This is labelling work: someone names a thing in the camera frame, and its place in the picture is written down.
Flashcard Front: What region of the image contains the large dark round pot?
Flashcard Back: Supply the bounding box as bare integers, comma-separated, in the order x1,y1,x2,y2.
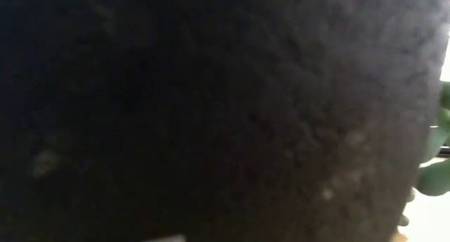
0,0,450,242

